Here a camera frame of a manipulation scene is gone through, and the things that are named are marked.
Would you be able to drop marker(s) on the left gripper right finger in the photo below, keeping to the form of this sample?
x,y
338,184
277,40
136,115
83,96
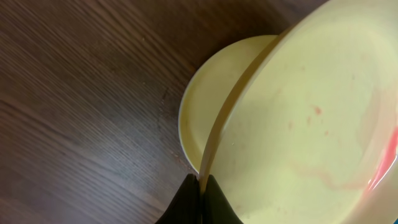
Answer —
x,y
216,208

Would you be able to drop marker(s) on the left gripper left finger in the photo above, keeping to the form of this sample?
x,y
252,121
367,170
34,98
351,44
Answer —
x,y
185,205

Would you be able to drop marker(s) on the yellow-green round plate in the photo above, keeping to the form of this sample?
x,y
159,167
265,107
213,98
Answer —
x,y
308,134
207,91

